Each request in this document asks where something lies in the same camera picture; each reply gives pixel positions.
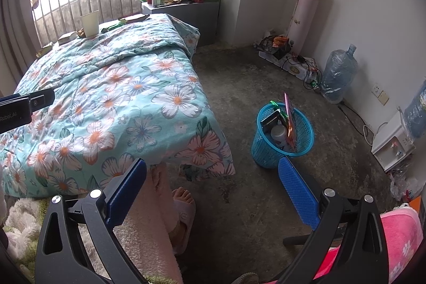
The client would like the small white appliance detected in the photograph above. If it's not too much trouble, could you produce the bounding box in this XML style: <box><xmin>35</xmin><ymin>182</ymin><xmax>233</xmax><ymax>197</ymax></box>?
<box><xmin>371</xmin><ymin>111</ymin><xmax>416</xmax><ymax>171</ymax></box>

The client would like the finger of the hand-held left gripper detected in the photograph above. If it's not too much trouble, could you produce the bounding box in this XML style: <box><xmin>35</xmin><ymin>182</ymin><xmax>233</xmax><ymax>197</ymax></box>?
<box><xmin>0</xmin><ymin>88</ymin><xmax>56</xmax><ymax>113</ymax></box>

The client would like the white paper cup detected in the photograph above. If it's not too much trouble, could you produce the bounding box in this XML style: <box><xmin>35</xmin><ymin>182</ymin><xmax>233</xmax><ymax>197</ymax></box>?
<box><xmin>80</xmin><ymin>10</ymin><xmax>100</xmax><ymax>38</ymax></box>

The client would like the black white cardboard box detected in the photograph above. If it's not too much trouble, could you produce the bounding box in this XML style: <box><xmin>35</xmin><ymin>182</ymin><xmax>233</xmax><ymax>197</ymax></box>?
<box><xmin>260</xmin><ymin>111</ymin><xmax>283</xmax><ymax>135</ymax></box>

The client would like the brown flat snack box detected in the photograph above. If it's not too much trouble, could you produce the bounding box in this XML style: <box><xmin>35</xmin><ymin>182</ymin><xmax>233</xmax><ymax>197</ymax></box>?
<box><xmin>118</xmin><ymin>14</ymin><xmax>150</xmax><ymax>26</ymax></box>

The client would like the large water jug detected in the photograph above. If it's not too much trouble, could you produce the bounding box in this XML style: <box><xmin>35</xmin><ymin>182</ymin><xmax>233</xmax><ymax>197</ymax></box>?
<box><xmin>320</xmin><ymin>44</ymin><xmax>359</xmax><ymax>104</ymax></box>

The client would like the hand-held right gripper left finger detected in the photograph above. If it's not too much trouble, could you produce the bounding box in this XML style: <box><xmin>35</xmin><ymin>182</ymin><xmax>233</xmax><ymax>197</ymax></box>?
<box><xmin>35</xmin><ymin>158</ymin><xmax>148</xmax><ymax>284</ymax></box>

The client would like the clear plastic bag heap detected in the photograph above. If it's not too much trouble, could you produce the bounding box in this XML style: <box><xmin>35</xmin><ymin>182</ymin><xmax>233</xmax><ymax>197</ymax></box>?
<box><xmin>389</xmin><ymin>167</ymin><xmax>426</xmax><ymax>201</ymax></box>

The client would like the blue plastic basket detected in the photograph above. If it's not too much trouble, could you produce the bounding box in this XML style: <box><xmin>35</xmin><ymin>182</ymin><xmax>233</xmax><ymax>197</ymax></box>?
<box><xmin>251</xmin><ymin>103</ymin><xmax>315</xmax><ymax>169</ymax></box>

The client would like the beige wall socket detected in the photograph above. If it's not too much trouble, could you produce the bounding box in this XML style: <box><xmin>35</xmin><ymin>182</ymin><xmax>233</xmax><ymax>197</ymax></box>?
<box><xmin>371</xmin><ymin>83</ymin><xmax>389</xmax><ymax>105</ymax></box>

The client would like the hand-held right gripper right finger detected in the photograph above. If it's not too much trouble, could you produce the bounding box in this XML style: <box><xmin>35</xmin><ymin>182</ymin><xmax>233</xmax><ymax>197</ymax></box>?
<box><xmin>278</xmin><ymin>156</ymin><xmax>390</xmax><ymax>284</ymax></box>

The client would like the floral turquoise blanket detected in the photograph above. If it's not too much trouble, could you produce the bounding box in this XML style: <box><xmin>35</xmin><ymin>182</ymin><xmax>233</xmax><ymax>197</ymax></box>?
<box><xmin>0</xmin><ymin>14</ymin><xmax>235</xmax><ymax>198</ymax></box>

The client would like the small green packet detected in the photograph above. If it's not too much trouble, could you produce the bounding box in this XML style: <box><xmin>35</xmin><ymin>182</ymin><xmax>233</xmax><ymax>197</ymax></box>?
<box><xmin>100</xmin><ymin>20</ymin><xmax>129</xmax><ymax>33</ymax></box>

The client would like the cream snack packet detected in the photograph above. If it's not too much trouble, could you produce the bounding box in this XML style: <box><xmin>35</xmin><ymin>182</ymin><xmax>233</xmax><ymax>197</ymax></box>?
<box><xmin>58</xmin><ymin>32</ymin><xmax>79</xmax><ymax>45</ymax></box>

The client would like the pink slipper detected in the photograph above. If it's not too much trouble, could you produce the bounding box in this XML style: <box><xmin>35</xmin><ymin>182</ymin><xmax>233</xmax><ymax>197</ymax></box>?
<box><xmin>168</xmin><ymin>197</ymin><xmax>197</xmax><ymax>254</ymax></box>

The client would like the grey curtain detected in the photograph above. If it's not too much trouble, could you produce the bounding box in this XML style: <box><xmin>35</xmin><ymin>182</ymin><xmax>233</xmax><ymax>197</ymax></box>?
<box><xmin>0</xmin><ymin>0</ymin><xmax>37</xmax><ymax>88</ymax></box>

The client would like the blue plastic wrapped bundle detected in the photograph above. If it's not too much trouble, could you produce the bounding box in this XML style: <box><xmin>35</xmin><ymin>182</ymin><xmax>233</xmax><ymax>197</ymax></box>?
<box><xmin>403</xmin><ymin>81</ymin><xmax>426</xmax><ymax>138</ymax></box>

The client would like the white power strip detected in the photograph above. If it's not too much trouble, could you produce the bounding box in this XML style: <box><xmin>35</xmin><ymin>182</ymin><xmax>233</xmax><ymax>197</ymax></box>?
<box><xmin>259</xmin><ymin>49</ymin><xmax>317</xmax><ymax>76</ymax></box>

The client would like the white power cable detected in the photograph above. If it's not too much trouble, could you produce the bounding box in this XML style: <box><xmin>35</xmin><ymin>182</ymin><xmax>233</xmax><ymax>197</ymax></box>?
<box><xmin>363</xmin><ymin>124</ymin><xmax>376</xmax><ymax>146</ymax></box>

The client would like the black cable tangle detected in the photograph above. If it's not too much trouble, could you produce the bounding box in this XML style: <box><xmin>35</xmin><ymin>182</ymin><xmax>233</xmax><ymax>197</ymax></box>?
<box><xmin>289</xmin><ymin>53</ymin><xmax>323</xmax><ymax>92</ymax></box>

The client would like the orange snack packet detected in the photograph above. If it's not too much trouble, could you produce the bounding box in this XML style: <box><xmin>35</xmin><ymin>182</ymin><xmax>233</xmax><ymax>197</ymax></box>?
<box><xmin>284</xmin><ymin>92</ymin><xmax>297</xmax><ymax>148</ymax></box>

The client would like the olive brown snack packet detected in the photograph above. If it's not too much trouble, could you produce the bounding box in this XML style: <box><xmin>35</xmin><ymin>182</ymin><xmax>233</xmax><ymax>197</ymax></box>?
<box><xmin>35</xmin><ymin>42</ymin><xmax>54</xmax><ymax>56</ymax></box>

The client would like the white bottle with red cap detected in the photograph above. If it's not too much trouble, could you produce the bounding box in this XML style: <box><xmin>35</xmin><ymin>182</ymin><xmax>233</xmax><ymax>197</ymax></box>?
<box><xmin>270</xmin><ymin>125</ymin><xmax>288</xmax><ymax>148</ymax></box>

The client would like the black orange snack bag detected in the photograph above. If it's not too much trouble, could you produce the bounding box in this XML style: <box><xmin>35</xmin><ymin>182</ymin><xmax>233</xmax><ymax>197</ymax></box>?
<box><xmin>258</xmin><ymin>34</ymin><xmax>290</xmax><ymax>60</ymax></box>

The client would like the pink fleece blanket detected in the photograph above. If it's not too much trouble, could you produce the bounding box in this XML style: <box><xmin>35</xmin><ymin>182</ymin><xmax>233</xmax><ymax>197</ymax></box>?
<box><xmin>313</xmin><ymin>207</ymin><xmax>425</xmax><ymax>284</ymax></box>

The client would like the person's leg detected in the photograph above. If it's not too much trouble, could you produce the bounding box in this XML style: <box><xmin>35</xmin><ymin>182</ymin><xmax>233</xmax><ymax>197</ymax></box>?
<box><xmin>113</xmin><ymin>164</ymin><xmax>196</xmax><ymax>284</ymax></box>

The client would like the grey cabinet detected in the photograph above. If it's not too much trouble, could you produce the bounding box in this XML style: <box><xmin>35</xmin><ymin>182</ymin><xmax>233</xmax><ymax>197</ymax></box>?
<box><xmin>141</xmin><ymin>0</ymin><xmax>220</xmax><ymax>47</ymax></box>

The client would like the white printed wallpaper roll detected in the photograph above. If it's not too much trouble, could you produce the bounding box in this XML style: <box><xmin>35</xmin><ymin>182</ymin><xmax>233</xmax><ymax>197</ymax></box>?
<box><xmin>286</xmin><ymin>0</ymin><xmax>323</xmax><ymax>55</ymax></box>

